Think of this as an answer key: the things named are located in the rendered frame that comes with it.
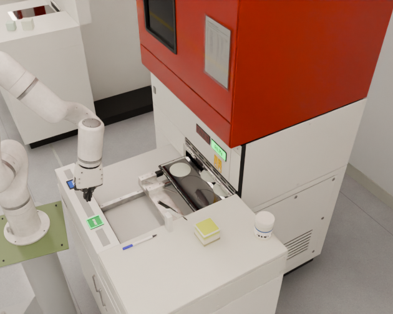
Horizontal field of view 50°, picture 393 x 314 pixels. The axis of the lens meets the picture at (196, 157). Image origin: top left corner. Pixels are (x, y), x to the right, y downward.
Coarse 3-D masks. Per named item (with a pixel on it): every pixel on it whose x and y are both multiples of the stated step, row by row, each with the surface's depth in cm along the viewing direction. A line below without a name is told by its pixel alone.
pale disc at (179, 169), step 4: (176, 164) 206; (180, 164) 206; (184, 164) 206; (172, 168) 203; (176, 168) 203; (180, 168) 203; (184, 168) 203; (188, 168) 203; (172, 172) 201; (176, 172) 201; (180, 172) 201; (184, 172) 201; (188, 172) 201; (180, 176) 199
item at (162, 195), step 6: (156, 180) 200; (144, 186) 197; (144, 192) 197; (162, 192) 194; (150, 198) 191; (156, 198) 191; (162, 198) 191; (168, 198) 191; (156, 204) 188; (168, 204) 188; (174, 204) 188; (162, 210) 185; (162, 216) 184; (174, 216) 183
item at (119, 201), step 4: (164, 180) 204; (168, 184) 205; (136, 192) 198; (140, 192) 198; (124, 196) 196; (128, 196) 196; (132, 196) 197; (136, 196) 198; (140, 196) 200; (112, 200) 194; (116, 200) 194; (120, 200) 194; (124, 200) 195; (128, 200) 197; (132, 200) 198; (104, 204) 192; (108, 204) 192; (112, 204) 193; (116, 204) 194; (120, 204) 196; (100, 208) 190; (104, 208) 192; (108, 208) 193
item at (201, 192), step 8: (184, 160) 208; (192, 160) 208; (168, 168) 203; (192, 168) 203; (200, 168) 204; (176, 176) 199; (184, 176) 199; (192, 176) 199; (200, 176) 199; (176, 184) 196; (184, 184) 195; (192, 184) 195; (200, 184) 195; (208, 184) 195; (184, 192) 191; (192, 192) 191; (200, 192) 191; (208, 192) 191; (192, 200) 187; (200, 200) 187; (208, 200) 187; (216, 200) 187; (200, 208) 183
